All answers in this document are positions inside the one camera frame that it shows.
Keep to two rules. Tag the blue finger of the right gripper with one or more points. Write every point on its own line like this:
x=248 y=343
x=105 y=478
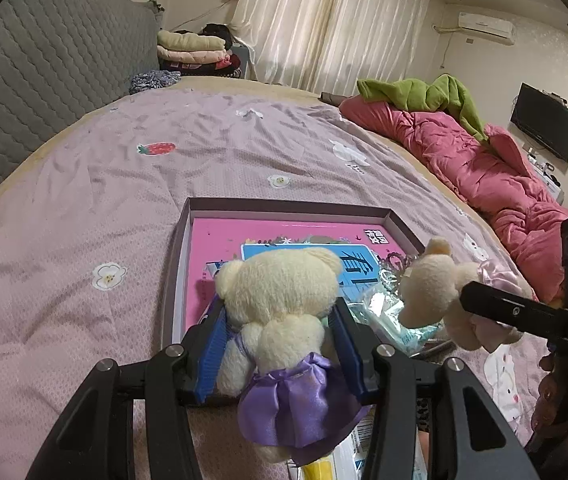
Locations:
x=526 y=315

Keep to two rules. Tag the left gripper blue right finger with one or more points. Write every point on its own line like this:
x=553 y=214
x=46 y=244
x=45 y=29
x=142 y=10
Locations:
x=355 y=344

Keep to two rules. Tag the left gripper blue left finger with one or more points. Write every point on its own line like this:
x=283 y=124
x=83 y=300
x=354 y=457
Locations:
x=205 y=345

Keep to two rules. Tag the green white tissue pack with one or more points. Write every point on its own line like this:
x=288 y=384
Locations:
x=379 y=306

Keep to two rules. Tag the teddy bear purple dress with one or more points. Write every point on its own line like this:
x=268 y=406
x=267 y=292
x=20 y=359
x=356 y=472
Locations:
x=293 y=400

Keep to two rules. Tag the teddy bear pink bow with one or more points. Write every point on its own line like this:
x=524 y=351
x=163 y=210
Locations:
x=430 y=289

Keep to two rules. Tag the pink and blue book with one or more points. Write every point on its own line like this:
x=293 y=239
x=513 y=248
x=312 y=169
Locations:
x=265 y=269

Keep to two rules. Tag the pink quilted comforter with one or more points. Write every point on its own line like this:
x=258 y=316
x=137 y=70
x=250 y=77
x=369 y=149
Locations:
x=493 y=177

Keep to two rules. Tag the yellow white wipes packet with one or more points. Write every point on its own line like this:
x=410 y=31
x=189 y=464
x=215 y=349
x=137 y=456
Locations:
x=347 y=461

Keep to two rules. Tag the shallow grey cardboard box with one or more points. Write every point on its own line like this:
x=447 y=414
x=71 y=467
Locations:
x=172 y=330

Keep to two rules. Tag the green fleece blanket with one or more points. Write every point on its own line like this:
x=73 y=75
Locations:
x=445 y=94

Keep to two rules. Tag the blue patterned cloth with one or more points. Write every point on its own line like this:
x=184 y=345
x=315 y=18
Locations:
x=153 y=79

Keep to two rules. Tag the stack of folded clothes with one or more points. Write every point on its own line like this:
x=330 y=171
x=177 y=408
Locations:
x=210 y=52

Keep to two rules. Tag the grey quilted headboard cover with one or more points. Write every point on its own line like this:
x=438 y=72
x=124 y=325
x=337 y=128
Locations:
x=62 y=59

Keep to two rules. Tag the cream sheer curtains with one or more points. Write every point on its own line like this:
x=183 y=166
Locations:
x=328 y=45

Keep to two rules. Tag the black wall television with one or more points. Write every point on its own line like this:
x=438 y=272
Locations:
x=544 y=118

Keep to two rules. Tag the white wall air conditioner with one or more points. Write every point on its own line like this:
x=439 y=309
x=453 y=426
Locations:
x=487 y=26

